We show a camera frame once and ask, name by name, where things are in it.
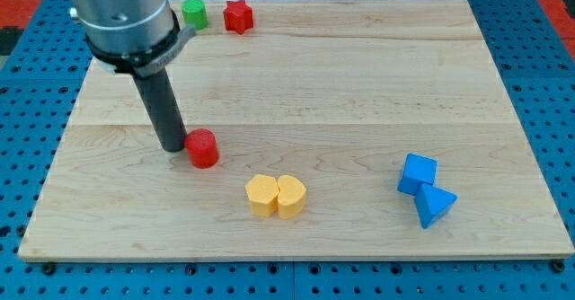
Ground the green cylinder block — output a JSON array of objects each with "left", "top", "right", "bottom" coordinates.
[{"left": 181, "top": 0, "right": 208, "bottom": 30}]

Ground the blue cube block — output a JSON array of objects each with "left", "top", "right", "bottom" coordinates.
[{"left": 397, "top": 154, "right": 438, "bottom": 195}]

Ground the yellow hexagon block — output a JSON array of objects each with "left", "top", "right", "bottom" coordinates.
[{"left": 245, "top": 174, "right": 279, "bottom": 217}]

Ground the red cylinder block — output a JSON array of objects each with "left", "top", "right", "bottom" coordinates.
[{"left": 184, "top": 128, "right": 219, "bottom": 169}]

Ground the blue triangle block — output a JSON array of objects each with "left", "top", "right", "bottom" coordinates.
[{"left": 414, "top": 183, "right": 458, "bottom": 229}]

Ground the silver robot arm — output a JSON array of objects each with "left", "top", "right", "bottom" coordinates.
[{"left": 70, "top": 0, "right": 196, "bottom": 78}]

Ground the wooden board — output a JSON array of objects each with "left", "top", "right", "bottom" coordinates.
[{"left": 18, "top": 0, "right": 574, "bottom": 263}]

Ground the red star block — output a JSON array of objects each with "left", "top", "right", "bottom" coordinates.
[{"left": 223, "top": 0, "right": 254, "bottom": 35}]

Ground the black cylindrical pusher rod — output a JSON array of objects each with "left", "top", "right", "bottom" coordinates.
[{"left": 133, "top": 69, "right": 187, "bottom": 152}]

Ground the yellow half-round block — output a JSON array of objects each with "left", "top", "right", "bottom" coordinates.
[{"left": 278, "top": 175, "right": 307, "bottom": 219}]

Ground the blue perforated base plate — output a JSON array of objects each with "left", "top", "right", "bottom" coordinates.
[{"left": 1, "top": 0, "right": 574, "bottom": 299}]

